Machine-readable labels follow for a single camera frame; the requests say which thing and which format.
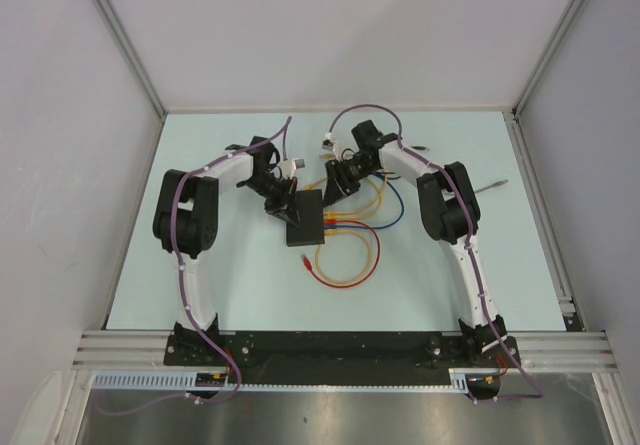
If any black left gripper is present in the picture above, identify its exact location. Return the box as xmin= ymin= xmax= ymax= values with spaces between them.
xmin=242 ymin=173 xmax=300 ymax=228

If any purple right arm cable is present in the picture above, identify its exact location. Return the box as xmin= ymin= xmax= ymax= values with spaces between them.
xmin=327 ymin=103 xmax=546 ymax=401

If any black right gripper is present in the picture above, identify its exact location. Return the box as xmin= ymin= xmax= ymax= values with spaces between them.
xmin=322 ymin=155 xmax=379 ymax=208

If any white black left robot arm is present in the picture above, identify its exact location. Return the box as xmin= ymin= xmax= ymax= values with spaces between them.
xmin=152 ymin=137 xmax=305 ymax=365

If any aluminium right corner post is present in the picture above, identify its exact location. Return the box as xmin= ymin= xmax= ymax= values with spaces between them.
xmin=511 ymin=0 xmax=587 ymax=120

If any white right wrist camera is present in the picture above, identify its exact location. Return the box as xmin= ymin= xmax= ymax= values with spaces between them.
xmin=321 ymin=132 xmax=346 ymax=161

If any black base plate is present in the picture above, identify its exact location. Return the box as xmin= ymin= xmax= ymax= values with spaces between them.
xmin=163 ymin=327 xmax=520 ymax=388

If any yellow cable long loop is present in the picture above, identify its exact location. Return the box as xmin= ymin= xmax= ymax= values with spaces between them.
xmin=314 ymin=229 xmax=376 ymax=287

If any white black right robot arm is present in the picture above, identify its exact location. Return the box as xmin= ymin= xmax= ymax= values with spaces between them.
xmin=322 ymin=120 xmax=507 ymax=366

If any red ethernet cable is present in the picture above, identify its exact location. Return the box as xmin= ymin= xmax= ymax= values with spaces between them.
xmin=300 ymin=219 xmax=382 ymax=290

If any aluminium left corner post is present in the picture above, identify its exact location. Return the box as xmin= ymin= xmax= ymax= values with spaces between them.
xmin=92 ymin=0 xmax=167 ymax=121

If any black network switch box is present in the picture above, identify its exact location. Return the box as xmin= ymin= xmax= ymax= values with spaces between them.
xmin=285 ymin=189 xmax=325 ymax=247

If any blue ethernet cable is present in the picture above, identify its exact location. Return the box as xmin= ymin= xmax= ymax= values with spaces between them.
xmin=323 ymin=173 xmax=405 ymax=231

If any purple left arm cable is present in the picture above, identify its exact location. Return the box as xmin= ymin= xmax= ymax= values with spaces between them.
xmin=94 ymin=116 xmax=293 ymax=415

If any aluminium corner post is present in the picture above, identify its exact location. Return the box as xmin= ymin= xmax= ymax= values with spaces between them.
xmin=511 ymin=0 xmax=587 ymax=120
xmin=92 ymin=0 xmax=167 ymax=121

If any black thin cable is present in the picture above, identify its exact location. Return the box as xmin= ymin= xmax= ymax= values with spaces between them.
xmin=384 ymin=143 xmax=431 ymax=182

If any aluminium front frame rail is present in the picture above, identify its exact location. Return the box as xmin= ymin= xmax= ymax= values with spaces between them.
xmin=72 ymin=330 xmax=618 ymax=373

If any aluminium right side rail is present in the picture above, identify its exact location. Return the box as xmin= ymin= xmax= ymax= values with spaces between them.
xmin=503 ymin=110 xmax=585 ymax=332

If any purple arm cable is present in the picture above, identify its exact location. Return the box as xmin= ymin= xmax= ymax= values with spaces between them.
xmin=94 ymin=116 xmax=293 ymax=415
xmin=327 ymin=103 xmax=546 ymax=401

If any white slotted cable duct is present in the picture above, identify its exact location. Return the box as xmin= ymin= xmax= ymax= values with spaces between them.
xmin=93 ymin=370 xmax=468 ymax=393

